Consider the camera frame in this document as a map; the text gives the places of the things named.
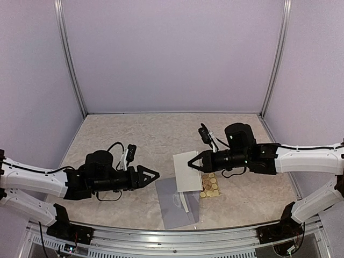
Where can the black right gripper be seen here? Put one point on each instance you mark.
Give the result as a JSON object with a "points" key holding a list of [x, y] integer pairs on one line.
{"points": [[208, 164]]}

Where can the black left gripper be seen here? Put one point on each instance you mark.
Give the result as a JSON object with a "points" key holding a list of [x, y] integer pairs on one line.
{"points": [[138, 184]]}

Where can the brown sticker sheet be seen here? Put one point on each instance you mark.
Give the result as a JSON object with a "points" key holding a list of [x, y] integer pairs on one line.
{"points": [[210, 186]]}

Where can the grey envelope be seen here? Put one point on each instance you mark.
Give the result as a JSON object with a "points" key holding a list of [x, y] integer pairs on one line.
{"points": [[172, 211]]}

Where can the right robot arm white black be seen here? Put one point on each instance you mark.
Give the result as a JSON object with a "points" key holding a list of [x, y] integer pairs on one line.
{"points": [[273, 158]]}

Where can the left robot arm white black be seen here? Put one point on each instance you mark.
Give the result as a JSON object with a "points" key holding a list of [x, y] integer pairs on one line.
{"points": [[96, 175]]}

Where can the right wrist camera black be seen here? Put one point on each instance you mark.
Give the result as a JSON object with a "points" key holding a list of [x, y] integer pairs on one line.
{"points": [[204, 134]]}

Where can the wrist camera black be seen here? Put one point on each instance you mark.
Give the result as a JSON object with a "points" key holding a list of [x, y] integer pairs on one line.
{"points": [[204, 134], [131, 150]]}

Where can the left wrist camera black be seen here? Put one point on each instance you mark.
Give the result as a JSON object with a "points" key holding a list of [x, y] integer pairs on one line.
{"points": [[131, 150]]}

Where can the front aluminium rail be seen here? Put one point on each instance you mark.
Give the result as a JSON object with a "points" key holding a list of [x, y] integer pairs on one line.
{"points": [[224, 242]]}

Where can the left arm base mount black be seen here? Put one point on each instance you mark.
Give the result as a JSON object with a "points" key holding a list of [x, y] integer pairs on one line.
{"points": [[62, 228]]}

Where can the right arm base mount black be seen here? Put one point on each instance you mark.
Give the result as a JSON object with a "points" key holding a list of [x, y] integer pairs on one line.
{"points": [[284, 229]]}

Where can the right aluminium frame post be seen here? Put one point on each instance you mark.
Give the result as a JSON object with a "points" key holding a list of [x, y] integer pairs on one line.
{"points": [[282, 35]]}

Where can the aluminium frame post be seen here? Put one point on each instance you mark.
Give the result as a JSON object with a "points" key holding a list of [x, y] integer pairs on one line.
{"points": [[61, 23], [282, 35]]}

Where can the left aluminium frame post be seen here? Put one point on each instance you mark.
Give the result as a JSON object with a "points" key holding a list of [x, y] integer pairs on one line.
{"points": [[61, 23]]}

